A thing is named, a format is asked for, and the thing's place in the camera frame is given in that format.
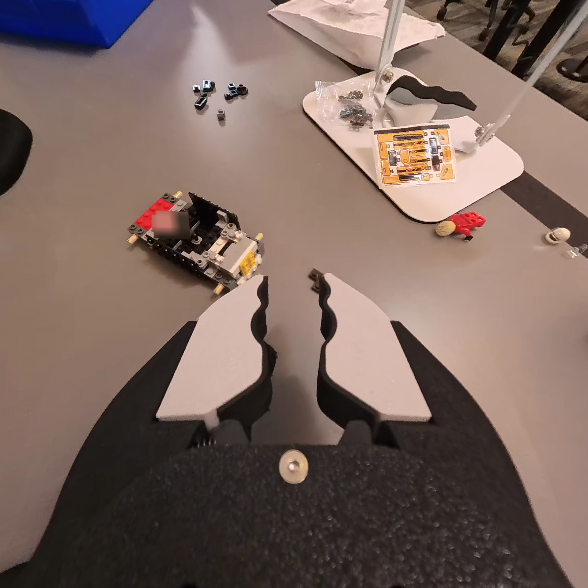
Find orange sticker sheet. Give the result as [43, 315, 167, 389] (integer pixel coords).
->
[373, 124, 458, 189]

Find white paper bag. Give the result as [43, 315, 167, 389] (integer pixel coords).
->
[268, 0, 446, 70]

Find small red studded piece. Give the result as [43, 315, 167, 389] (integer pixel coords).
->
[448, 211, 487, 242]

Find clear bag of dark pieces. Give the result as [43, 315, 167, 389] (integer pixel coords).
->
[315, 79, 376, 132]

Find blue plastic bin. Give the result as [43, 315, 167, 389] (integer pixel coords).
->
[0, 0, 154, 49]

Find person's left forearm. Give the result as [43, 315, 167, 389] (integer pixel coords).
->
[0, 109, 34, 197]

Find scattered small black pieces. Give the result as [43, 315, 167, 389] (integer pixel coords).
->
[192, 79, 250, 122]

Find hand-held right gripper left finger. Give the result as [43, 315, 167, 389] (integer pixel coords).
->
[156, 275, 277, 430]

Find toy brick car model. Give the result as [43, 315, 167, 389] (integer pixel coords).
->
[126, 190, 266, 297]

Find book stand with white base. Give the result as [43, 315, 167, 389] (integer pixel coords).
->
[302, 0, 588, 224]

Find black and grey curved part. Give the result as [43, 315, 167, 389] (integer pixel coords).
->
[381, 75, 478, 128]

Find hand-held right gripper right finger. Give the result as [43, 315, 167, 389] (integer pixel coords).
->
[317, 272, 432, 422]

